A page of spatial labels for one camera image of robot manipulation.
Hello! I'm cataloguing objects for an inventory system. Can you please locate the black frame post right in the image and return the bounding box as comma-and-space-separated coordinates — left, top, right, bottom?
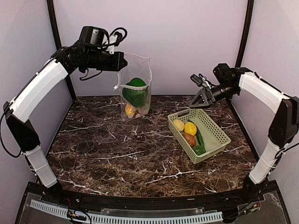
235, 0, 254, 67

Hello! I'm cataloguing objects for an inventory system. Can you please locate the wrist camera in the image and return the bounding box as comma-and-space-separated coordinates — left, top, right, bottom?
190, 73, 216, 89
77, 26, 128, 55

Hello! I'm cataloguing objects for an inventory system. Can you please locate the dark green cucumber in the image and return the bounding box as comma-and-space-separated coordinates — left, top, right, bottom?
188, 120, 205, 147

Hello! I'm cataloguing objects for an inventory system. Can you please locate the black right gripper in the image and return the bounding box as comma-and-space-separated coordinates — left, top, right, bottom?
189, 81, 239, 108

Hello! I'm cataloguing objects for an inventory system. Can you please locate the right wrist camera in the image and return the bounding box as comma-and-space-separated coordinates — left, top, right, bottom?
190, 73, 216, 89

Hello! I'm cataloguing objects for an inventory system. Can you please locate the black frame post left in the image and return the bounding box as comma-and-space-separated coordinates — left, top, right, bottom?
46, 0, 77, 101

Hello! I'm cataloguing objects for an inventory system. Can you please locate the green perforated plastic basket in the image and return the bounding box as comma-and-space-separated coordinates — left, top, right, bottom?
168, 109, 231, 164

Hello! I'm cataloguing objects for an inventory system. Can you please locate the clear zip top bag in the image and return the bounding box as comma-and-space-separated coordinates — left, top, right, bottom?
114, 53, 152, 121

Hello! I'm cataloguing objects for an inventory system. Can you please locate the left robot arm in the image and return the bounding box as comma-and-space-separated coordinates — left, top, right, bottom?
2, 44, 128, 203

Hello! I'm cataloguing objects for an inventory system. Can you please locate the white slotted cable duct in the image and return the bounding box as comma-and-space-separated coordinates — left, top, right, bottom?
29, 200, 223, 224

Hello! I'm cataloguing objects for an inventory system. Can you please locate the orange yellow mango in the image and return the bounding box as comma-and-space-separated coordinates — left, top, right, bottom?
125, 104, 137, 117

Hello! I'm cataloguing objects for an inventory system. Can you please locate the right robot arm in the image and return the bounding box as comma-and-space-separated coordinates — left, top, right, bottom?
189, 63, 299, 203

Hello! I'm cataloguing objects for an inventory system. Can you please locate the green white bok choy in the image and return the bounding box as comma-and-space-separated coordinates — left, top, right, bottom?
122, 77, 148, 108

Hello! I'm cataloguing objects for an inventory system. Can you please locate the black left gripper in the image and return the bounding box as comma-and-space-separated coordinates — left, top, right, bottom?
86, 49, 128, 71

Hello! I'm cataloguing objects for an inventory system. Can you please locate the black front rail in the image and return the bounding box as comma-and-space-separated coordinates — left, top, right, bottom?
20, 181, 280, 218

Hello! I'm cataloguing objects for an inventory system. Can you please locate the green pepper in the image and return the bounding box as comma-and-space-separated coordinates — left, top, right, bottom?
192, 145, 206, 155

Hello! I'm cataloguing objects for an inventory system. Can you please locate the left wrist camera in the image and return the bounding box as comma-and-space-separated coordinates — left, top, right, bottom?
77, 26, 128, 55

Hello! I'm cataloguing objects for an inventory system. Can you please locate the black frame post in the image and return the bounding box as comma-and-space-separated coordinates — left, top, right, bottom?
46, 0, 77, 101
235, 0, 254, 67

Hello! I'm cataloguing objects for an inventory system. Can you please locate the brown potato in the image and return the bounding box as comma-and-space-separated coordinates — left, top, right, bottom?
183, 133, 197, 147

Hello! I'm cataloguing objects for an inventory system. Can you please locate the yellow lemon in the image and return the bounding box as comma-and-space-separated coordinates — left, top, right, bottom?
184, 121, 197, 136

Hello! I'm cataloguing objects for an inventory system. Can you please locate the beige walnut-like food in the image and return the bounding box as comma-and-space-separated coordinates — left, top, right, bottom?
173, 119, 185, 132

